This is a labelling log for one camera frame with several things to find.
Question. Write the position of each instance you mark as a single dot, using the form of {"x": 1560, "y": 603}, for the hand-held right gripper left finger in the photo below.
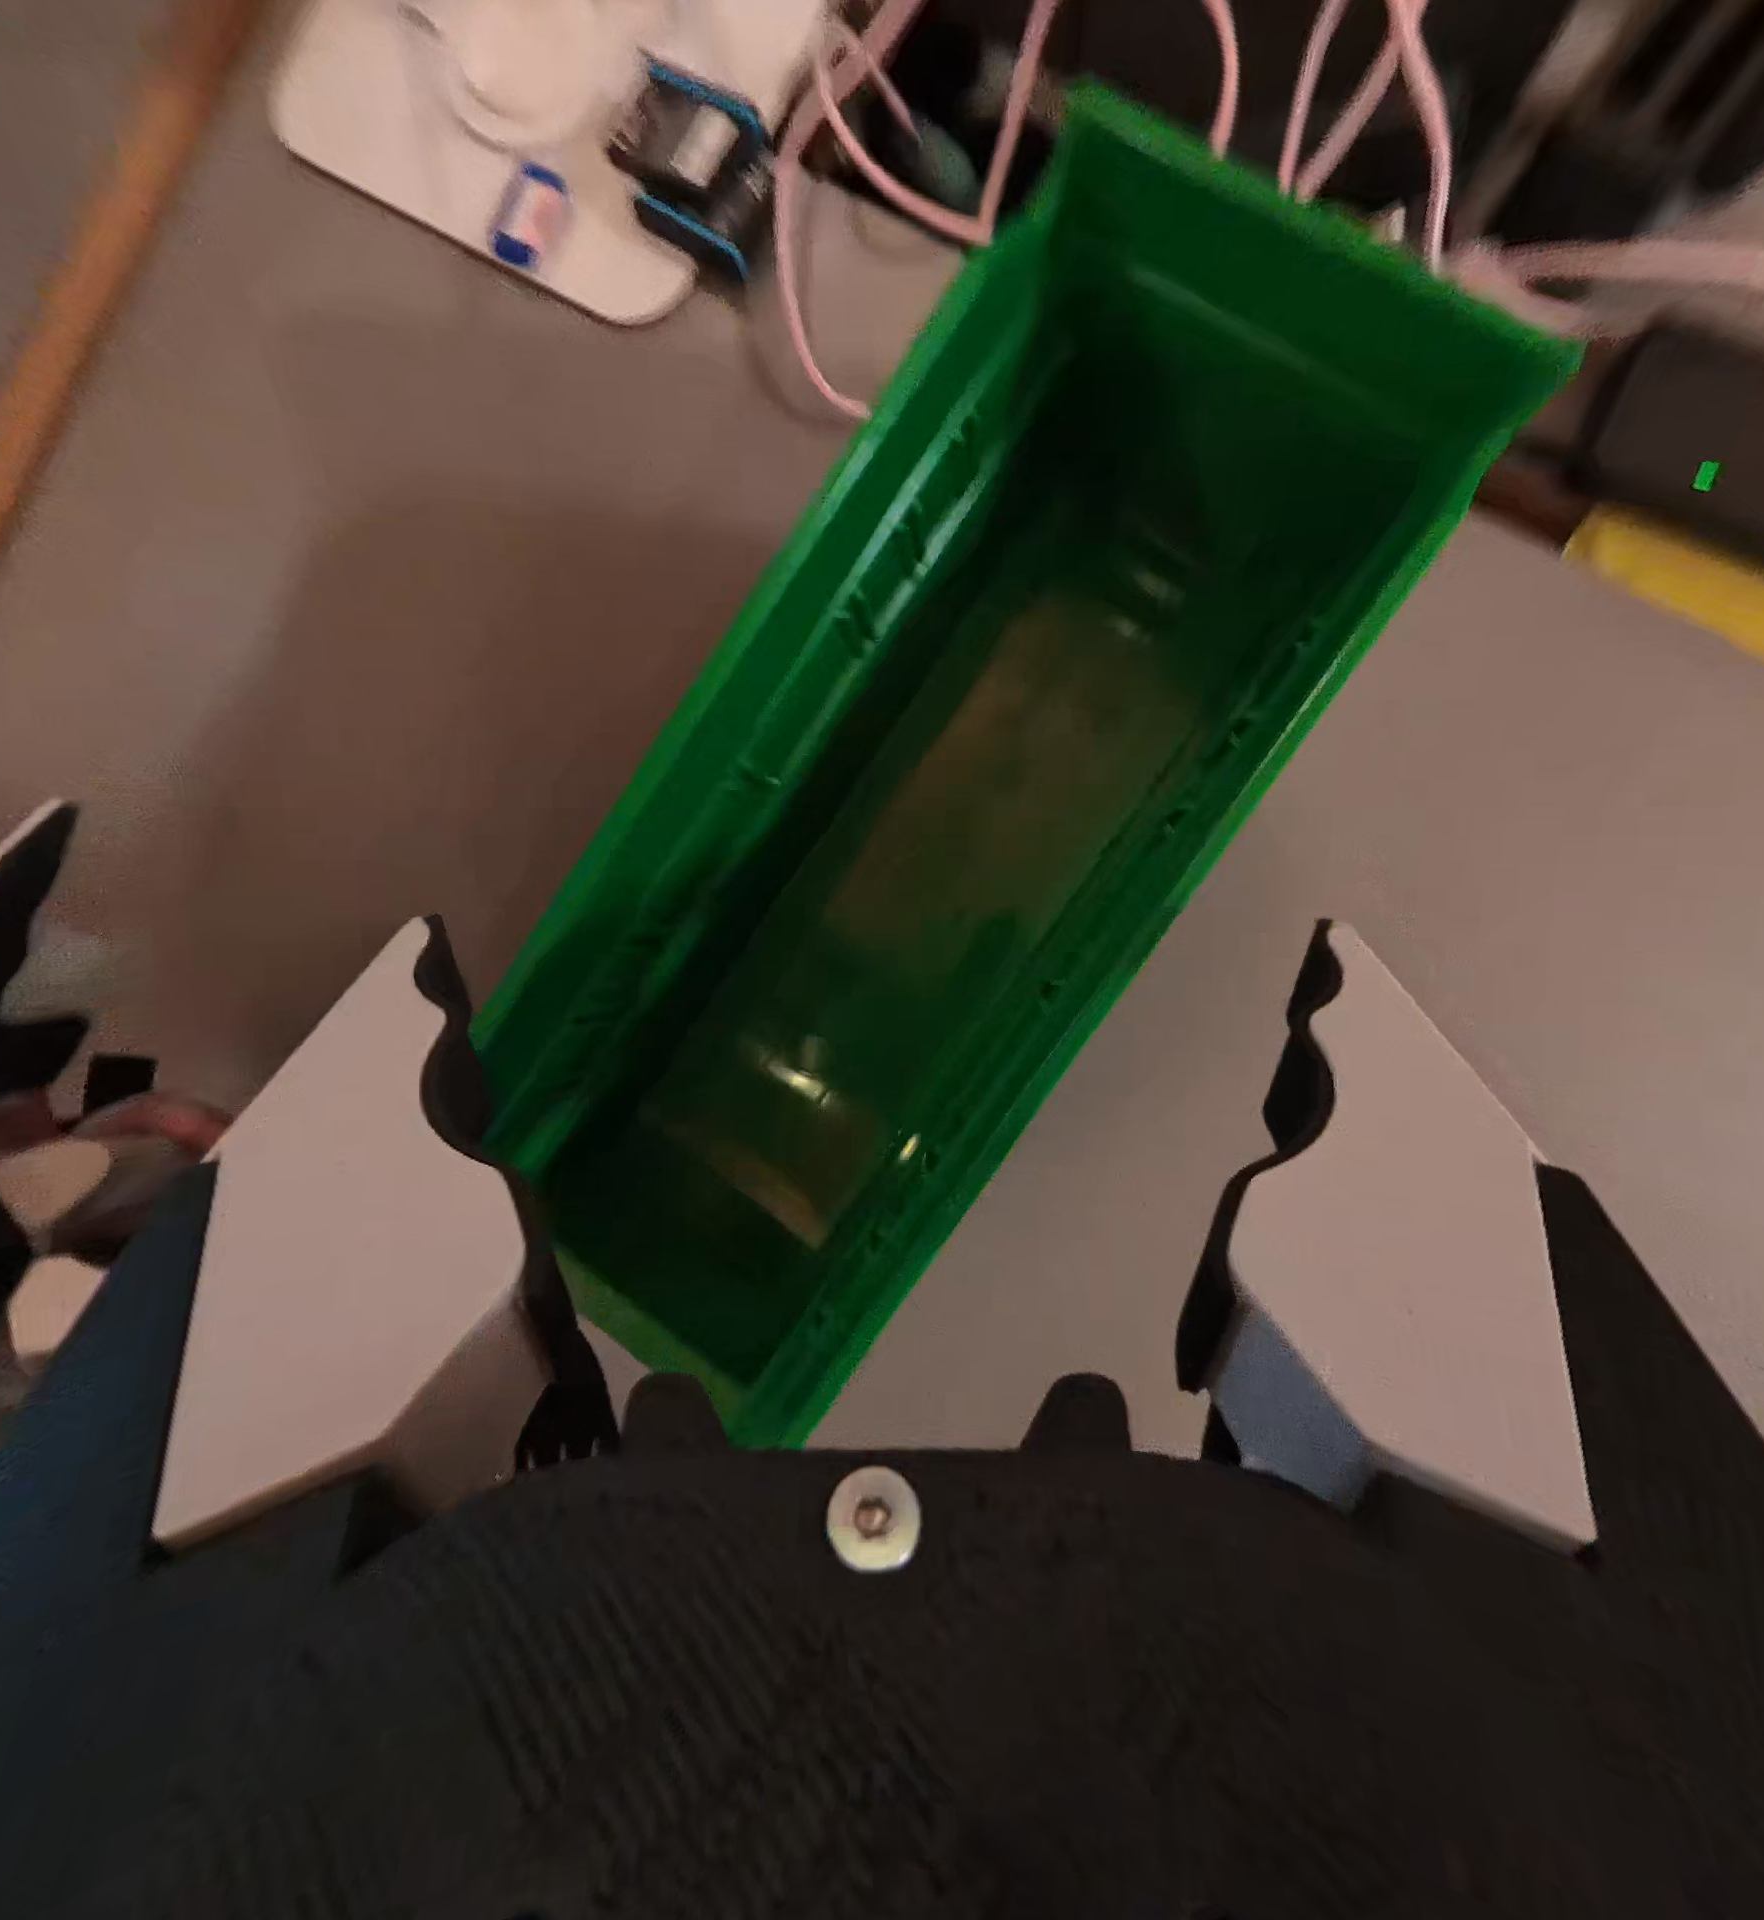
{"x": 341, "y": 1305}

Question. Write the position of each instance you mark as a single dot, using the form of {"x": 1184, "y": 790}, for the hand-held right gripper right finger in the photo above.
{"x": 1408, "y": 1305}

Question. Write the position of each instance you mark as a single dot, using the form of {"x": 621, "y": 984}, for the green plastic bin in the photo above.
{"x": 972, "y": 781}

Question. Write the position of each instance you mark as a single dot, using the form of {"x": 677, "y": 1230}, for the cluttered grey table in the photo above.
{"x": 58, "y": 330}

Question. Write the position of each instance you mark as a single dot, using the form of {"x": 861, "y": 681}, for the yellow tape strip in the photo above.
{"x": 1709, "y": 593}

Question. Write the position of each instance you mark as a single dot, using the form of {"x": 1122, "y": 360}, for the small blue box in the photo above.
{"x": 531, "y": 214}

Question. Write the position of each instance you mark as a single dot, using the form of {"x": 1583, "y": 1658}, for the black power bank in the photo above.
{"x": 1722, "y": 435}

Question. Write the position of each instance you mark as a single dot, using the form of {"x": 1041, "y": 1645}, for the black battery blue trim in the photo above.
{"x": 695, "y": 128}
{"x": 703, "y": 225}

